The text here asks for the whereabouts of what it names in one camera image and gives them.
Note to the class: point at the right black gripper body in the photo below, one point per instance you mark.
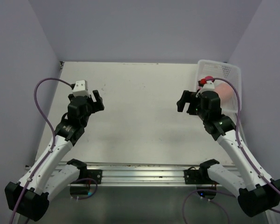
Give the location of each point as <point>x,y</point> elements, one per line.
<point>201,113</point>

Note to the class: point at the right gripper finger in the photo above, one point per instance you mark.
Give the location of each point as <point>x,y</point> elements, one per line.
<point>191,110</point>
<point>187,97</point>

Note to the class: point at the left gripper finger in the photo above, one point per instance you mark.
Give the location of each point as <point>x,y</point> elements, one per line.
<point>91,108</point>
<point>98,103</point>

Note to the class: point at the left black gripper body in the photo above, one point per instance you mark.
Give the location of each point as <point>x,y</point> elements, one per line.
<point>86,116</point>

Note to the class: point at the pink towel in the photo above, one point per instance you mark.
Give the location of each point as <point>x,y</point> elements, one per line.
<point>224,91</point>

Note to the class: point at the black cloth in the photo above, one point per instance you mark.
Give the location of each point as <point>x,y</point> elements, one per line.
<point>209,78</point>

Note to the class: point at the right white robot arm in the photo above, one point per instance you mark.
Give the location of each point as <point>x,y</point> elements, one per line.
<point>256,191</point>

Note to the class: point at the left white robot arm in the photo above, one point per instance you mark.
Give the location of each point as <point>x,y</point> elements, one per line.
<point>31,195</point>

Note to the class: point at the white plastic basket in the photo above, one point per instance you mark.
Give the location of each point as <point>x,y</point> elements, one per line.
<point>227,73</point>

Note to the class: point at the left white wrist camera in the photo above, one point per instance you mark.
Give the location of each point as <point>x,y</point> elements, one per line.
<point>80,88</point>

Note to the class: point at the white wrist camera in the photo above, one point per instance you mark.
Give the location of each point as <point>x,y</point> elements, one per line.
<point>80,88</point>
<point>205,85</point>

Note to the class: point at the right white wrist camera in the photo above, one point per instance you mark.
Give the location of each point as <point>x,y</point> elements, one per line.
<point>205,85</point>

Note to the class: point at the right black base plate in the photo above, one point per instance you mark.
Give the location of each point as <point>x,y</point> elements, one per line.
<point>194,176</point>

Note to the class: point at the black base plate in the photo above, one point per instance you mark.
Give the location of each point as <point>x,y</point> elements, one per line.
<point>95,174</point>
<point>194,176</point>

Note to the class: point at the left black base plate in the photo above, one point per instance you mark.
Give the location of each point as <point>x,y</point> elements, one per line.
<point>95,174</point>

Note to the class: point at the aluminium mounting rail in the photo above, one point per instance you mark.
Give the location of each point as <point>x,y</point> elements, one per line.
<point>141,175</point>

